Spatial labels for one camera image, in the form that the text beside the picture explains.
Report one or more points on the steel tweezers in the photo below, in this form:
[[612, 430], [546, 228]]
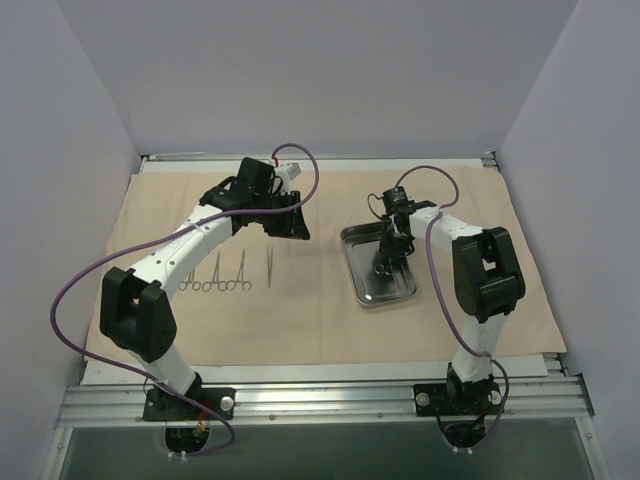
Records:
[[270, 263]]

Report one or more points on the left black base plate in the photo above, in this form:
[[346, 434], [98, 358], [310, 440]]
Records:
[[161, 406]]

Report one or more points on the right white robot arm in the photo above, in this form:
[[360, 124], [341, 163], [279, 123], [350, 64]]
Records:
[[487, 278]]

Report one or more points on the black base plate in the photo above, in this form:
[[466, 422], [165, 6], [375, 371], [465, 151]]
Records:
[[437, 399], [161, 406]]

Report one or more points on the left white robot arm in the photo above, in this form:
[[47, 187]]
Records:
[[135, 310]]

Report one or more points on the steel needle holder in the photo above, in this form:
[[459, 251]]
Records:
[[383, 264]]

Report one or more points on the aluminium front rail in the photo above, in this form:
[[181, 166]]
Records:
[[323, 403]]

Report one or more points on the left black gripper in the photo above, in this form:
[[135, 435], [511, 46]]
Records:
[[282, 213]]

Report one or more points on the steel surgical scissors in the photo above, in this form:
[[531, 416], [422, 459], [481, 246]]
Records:
[[190, 283]]

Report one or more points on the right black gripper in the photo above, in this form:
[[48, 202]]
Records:
[[391, 245]]

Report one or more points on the metal instrument tray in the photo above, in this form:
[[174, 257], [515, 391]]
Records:
[[360, 243]]

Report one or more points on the steel hemostat forceps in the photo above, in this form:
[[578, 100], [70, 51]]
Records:
[[215, 281], [240, 282]]

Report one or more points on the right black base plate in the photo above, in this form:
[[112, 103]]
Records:
[[437, 399]]

